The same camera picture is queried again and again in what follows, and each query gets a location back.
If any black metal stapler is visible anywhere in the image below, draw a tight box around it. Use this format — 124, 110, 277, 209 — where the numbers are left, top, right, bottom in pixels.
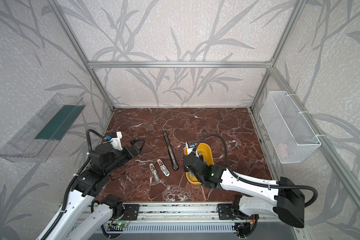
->
163, 132, 179, 171

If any beige mini stapler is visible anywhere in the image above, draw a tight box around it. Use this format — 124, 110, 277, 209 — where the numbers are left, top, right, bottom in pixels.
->
150, 164, 160, 182

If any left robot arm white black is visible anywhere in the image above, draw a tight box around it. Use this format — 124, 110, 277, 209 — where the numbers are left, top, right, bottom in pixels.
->
38, 129, 146, 240

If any yellow plastic tray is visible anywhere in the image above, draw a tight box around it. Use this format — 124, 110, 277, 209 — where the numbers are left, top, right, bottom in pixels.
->
184, 143, 214, 185

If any green circuit board left base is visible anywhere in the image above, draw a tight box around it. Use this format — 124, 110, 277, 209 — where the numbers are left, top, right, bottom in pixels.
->
108, 223, 130, 232

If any circuit board right base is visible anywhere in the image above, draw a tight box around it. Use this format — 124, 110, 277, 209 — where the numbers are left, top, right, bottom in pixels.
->
232, 221, 257, 239

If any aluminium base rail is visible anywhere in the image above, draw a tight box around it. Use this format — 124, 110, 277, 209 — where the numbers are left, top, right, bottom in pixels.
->
77, 201, 304, 224

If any clear plastic wall bin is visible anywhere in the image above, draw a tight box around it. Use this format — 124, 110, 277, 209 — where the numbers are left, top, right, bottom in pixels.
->
0, 94, 86, 163

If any white wire mesh basket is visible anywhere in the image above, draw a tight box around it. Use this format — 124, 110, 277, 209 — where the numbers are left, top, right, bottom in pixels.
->
260, 91, 322, 164

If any aluminium frame back crossbar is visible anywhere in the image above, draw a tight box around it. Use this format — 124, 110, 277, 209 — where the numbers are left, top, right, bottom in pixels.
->
88, 61, 271, 69

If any aluminium frame corner post left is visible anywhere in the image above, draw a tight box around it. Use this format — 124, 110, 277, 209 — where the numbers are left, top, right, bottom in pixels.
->
47, 0, 115, 112

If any aluminium frame corner post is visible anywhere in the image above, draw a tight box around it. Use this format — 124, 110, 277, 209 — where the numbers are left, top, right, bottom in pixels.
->
47, 0, 115, 112
250, 0, 307, 112

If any aluminium frame corner post right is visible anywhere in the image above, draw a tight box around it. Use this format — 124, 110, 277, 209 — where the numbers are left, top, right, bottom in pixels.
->
250, 0, 307, 112

